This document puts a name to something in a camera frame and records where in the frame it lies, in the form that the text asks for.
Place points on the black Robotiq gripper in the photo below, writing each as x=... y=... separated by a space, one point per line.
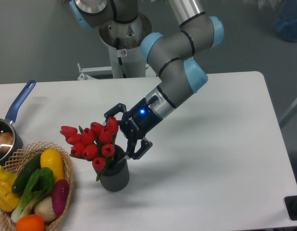
x=135 y=124

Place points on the red tulip bouquet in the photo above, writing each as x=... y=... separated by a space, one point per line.
x=95 y=144

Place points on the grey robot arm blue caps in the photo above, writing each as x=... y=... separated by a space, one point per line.
x=171 y=58

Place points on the dark grey ribbed vase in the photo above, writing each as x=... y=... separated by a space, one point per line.
x=116 y=176

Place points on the yellow squash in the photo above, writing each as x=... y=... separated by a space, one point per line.
x=52 y=159

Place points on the purple eggplant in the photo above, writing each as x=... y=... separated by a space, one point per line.
x=59 y=196

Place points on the green cucumber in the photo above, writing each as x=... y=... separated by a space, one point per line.
x=23 y=177

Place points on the green bok choy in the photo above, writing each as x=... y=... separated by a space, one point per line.
x=39 y=186

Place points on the beige garlic bulb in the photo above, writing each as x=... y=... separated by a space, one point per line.
x=45 y=210

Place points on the bread roll in saucepan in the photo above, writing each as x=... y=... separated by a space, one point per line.
x=6 y=142

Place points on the orange fruit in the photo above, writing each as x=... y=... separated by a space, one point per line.
x=30 y=223

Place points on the yellow bell pepper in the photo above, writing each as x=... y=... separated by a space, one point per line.
x=8 y=200

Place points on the woven wicker basket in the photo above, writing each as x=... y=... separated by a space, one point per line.
x=21 y=157

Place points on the black device at table edge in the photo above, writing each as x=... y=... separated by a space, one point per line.
x=291 y=206

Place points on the blue bag on floor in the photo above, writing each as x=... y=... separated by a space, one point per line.
x=285 y=23

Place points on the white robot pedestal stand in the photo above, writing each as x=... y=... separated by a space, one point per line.
x=123 y=42

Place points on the saucepan with blue handle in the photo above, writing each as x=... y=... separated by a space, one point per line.
x=6 y=124

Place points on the white frame at right edge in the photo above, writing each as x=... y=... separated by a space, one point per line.
x=288 y=114

